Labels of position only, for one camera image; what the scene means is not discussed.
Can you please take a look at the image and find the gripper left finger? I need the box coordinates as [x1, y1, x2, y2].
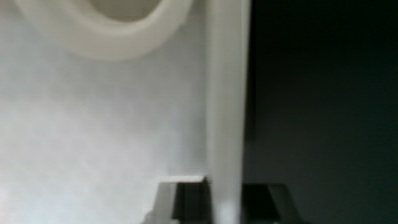
[143, 176, 212, 224]

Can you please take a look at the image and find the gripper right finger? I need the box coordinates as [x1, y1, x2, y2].
[242, 184, 312, 224]

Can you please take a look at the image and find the white desk top tray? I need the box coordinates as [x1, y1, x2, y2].
[0, 0, 251, 224]

